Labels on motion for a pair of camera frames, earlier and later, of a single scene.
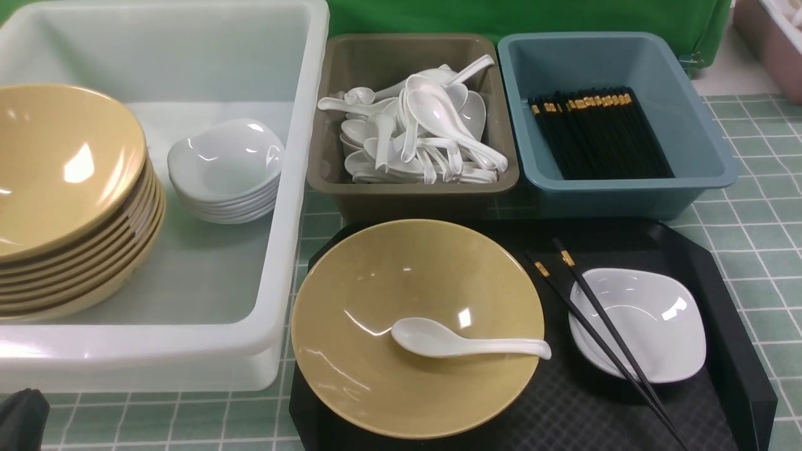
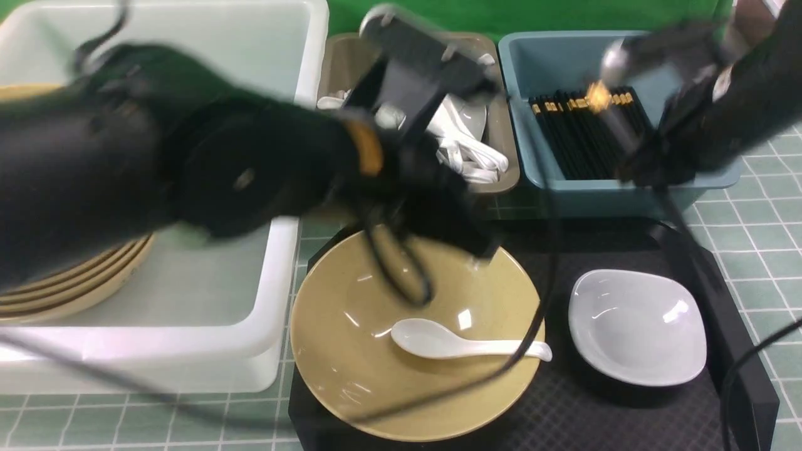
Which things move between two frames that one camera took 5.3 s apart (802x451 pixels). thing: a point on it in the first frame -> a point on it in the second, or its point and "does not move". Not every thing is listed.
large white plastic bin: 213,314 does not move
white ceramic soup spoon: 427,337 does not move
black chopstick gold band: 529,257 -> 599,98
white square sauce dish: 659,319 does not move
